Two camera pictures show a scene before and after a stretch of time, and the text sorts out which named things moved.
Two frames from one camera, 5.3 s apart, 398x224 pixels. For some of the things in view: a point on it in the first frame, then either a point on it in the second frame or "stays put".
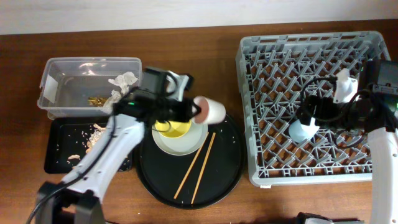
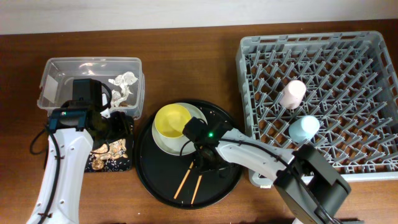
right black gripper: x=323 y=104 → x=202 y=167
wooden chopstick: x=191 y=166 stays put
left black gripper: x=188 y=105 → x=123 y=128
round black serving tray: x=161 y=173 stays put
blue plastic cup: x=300 y=132 stays put
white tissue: x=114 y=98 stays put
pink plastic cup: x=211 y=111 → x=292 y=95
